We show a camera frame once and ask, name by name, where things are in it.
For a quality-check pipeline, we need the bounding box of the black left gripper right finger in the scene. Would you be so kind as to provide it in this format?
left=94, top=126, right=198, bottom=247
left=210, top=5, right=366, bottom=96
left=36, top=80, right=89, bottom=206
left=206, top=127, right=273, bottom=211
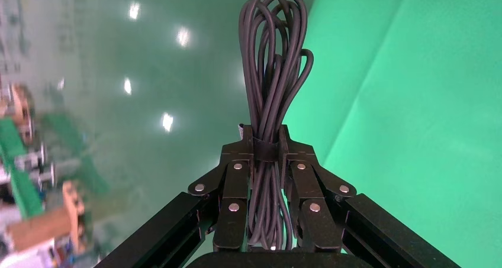
left=278, top=124, right=459, bottom=268

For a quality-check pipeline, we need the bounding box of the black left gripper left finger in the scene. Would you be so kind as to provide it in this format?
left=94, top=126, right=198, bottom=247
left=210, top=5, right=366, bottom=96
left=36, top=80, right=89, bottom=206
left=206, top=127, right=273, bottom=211
left=94, top=124, right=255, bottom=268

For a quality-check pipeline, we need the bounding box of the black data cable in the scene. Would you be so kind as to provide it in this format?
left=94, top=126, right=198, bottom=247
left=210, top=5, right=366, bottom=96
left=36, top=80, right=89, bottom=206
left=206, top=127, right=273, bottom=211
left=238, top=0, right=315, bottom=252

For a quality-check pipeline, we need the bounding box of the green table mat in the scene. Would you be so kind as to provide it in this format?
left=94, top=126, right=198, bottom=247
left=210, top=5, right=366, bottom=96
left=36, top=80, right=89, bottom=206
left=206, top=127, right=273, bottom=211
left=284, top=0, right=502, bottom=268

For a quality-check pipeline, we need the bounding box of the background workbench clutter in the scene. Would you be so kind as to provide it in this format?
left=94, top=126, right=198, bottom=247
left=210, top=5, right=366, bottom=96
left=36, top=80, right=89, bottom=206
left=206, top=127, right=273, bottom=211
left=0, top=82, right=111, bottom=268

